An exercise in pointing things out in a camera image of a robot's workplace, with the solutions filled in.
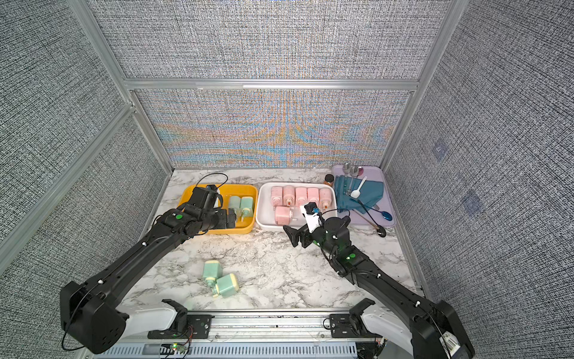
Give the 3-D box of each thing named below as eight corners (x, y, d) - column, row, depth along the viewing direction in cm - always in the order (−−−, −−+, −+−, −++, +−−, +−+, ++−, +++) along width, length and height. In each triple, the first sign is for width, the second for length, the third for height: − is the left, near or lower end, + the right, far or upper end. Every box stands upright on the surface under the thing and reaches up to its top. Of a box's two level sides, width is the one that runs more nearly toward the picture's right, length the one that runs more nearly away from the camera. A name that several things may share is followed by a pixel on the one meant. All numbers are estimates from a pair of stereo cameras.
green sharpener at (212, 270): (205, 289, 83) (199, 283, 78) (210, 267, 89) (204, 259, 83) (220, 289, 83) (215, 283, 78) (224, 267, 89) (219, 259, 83)
